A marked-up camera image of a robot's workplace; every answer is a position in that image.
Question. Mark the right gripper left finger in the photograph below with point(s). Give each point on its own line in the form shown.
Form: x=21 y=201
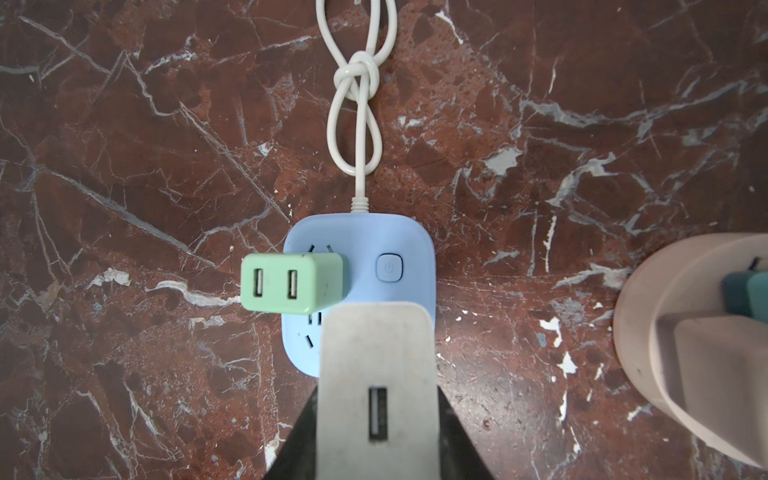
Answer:
x=297 y=456

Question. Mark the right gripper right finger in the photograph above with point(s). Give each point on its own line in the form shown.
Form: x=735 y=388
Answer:
x=459 y=459

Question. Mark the white plug adapter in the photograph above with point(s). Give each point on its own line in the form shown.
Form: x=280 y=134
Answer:
x=377 y=407

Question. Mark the green plug adapter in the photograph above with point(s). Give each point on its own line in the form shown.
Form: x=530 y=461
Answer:
x=291 y=283

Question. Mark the pink plug adapter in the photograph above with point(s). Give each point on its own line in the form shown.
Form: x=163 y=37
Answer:
x=714 y=372

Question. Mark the teal plug adapter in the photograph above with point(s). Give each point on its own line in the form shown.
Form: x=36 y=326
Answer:
x=745 y=294

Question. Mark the blue square power strip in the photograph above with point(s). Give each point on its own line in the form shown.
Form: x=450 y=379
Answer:
x=387 y=258

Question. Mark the pink round power strip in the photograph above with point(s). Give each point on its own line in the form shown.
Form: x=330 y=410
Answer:
x=684 y=277

